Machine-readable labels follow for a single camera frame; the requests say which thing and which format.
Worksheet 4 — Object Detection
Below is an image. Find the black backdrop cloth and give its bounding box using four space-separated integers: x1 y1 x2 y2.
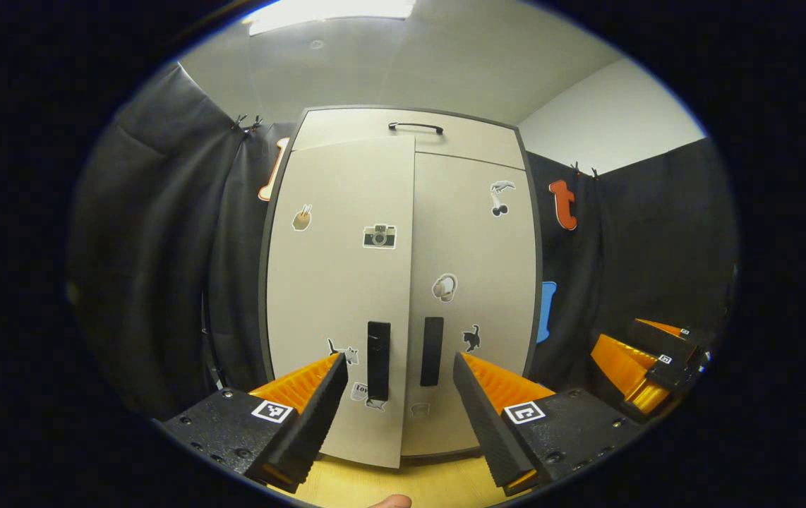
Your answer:
68 60 739 417

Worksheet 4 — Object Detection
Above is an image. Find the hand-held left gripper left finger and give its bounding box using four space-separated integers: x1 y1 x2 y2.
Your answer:
162 352 349 493

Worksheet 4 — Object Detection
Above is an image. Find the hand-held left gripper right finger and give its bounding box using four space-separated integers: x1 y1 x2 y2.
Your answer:
452 352 644 496

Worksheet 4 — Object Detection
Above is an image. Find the white cabinet door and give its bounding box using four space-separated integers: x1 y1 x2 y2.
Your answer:
265 135 416 468
402 152 538 458

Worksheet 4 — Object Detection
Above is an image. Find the ceiling light panel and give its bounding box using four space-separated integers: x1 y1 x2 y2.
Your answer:
243 0 416 37

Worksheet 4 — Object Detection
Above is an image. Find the white and grey cabinet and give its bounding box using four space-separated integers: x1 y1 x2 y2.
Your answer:
257 106 543 466

